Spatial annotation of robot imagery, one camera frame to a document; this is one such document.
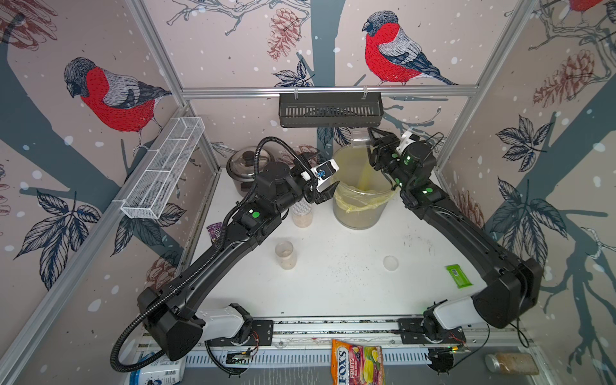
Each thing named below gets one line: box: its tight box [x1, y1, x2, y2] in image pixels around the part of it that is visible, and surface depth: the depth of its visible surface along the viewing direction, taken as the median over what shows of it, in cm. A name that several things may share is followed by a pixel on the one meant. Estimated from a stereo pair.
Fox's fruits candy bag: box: [331, 339, 385, 385], surface depth 67 cm
